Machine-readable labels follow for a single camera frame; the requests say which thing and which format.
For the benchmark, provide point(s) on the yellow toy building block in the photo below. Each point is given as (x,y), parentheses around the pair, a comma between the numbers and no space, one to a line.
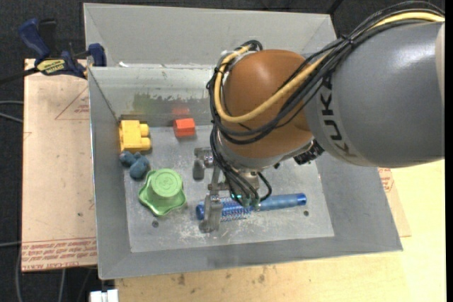
(132,136)

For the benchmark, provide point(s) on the dark blue lumpy toy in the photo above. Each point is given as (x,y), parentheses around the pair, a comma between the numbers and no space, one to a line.
(136,164)

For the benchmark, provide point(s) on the green plastic cup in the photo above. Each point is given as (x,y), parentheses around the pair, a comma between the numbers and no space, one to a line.
(163,189)

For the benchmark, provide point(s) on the blue bristle brush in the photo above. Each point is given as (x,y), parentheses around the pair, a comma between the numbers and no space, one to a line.
(279,202)

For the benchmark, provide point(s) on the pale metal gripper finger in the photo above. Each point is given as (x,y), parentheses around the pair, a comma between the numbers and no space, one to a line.
(199,166)
(210,215)

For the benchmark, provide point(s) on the grey metal bin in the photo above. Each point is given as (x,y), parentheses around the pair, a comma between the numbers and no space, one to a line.
(170,39)

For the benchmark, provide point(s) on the black cylinder on white bracket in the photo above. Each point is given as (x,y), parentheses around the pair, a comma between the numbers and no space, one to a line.
(308,153)

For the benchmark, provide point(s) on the orange-red small block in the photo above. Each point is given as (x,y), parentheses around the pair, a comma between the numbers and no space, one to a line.
(184,127)

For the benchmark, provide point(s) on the brown cardboard board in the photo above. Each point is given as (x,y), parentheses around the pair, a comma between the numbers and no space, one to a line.
(56,159)

